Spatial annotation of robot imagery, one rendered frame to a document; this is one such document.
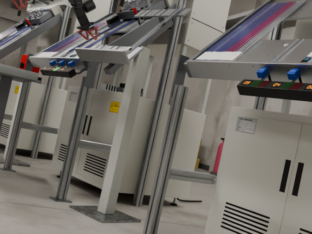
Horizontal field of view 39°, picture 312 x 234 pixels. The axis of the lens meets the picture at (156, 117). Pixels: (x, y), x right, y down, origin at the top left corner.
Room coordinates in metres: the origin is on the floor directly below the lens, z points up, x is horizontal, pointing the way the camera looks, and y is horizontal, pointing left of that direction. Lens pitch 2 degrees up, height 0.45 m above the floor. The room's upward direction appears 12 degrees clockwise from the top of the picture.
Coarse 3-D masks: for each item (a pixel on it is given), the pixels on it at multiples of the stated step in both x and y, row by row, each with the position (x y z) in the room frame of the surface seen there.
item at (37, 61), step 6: (36, 60) 2.67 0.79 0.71; (42, 60) 2.60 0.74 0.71; (48, 60) 2.54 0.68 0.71; (60, 60) 2.42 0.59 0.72; (66, 60) 2.36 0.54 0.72; (72, 60) 2.31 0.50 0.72; (78, 60) 2.26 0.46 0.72; (36, 66) 2.73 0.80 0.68; (42, 66) 2.66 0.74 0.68; (48, 66) 2.59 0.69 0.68; (54, 66) 2.52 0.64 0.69; (60, 66) 2.46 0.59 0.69; (66, 66) 2.40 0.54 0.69; (78, 66) 2.30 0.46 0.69; (84, 66) 2.25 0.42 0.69
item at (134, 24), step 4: (108, 16) 3.05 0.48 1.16; (112, 16) 2.99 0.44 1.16; (104, 20) 2.97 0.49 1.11; (128, 20) 2.69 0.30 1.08; (136, 20) 2.61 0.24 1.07; (144, 20) 2.53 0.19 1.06; (120, 24) 2.68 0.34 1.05; (128, 24) 2.59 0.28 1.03; (132, 24) 2.56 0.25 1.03; (136, 24) 2.52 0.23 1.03; (104, 28) 2.75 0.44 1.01; (112, 28) 2.65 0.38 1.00; (116, 28) 2.63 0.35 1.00; (124, 28) 2.54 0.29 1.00; (128, 28) 2.51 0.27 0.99; (132, 28) 2.47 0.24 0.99; (108, 32) 2.63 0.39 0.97; (116, 32) 2.57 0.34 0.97; (120, 32) 2.68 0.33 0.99; (124, 32) 2.64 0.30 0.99
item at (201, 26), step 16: (192, 0) 2.64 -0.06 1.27; (208, 0) 2.71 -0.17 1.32; (224, 0) 2.79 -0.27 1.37; (192, 16) 2.64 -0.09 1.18; (208, 16) 2.72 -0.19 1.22; (224, 16) 2.81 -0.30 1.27; (192, 32) 2.66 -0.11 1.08; (208, 32) 2.74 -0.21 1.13; (160, 48) 2.94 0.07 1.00; (176, 48) 2.82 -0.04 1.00; (192, 48) 2.71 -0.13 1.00; (144, 80) 3.33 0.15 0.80; (208, 80) 2.82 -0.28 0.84; (144, 96) 3.33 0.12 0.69
